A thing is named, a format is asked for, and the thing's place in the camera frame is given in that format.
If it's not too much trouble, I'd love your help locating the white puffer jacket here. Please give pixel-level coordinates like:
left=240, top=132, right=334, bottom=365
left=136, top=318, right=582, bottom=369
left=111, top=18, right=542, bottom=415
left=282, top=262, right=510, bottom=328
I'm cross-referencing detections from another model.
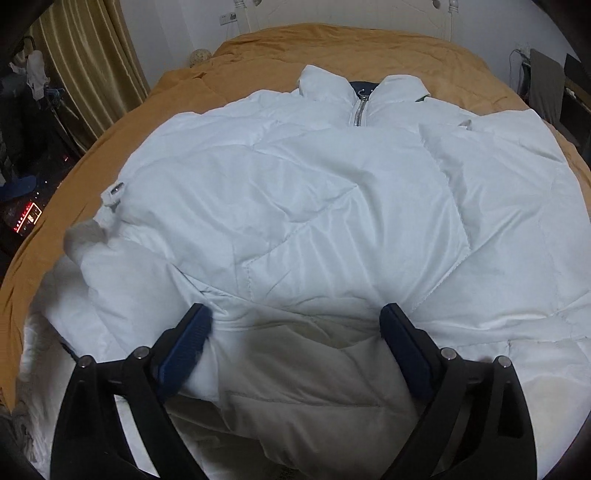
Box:
left=19, top=66, right=590, bottom=479

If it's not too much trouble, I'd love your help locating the gold striped curtain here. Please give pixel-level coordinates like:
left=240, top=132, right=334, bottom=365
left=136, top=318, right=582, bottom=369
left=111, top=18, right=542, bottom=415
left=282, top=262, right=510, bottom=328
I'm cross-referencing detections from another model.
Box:
left=31, top=1, right=149, bottom=151

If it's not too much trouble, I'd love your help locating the woven ball lamp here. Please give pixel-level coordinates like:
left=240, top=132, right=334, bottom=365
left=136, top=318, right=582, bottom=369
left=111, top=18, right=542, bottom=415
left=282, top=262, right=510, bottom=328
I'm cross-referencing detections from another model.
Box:
left=187, top=48, right=212, bottom=68

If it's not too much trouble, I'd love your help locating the mustard yellow quilt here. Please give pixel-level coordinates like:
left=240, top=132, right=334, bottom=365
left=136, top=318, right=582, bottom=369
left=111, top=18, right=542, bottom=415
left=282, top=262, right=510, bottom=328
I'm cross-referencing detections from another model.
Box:
left=1, top=24, right=590, bottom=406

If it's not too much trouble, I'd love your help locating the white wooden headboard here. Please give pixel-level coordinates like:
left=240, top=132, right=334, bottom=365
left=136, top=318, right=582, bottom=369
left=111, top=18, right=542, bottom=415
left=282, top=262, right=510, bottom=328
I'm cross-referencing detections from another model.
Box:
left=235, top=0, right=463, bottom=42

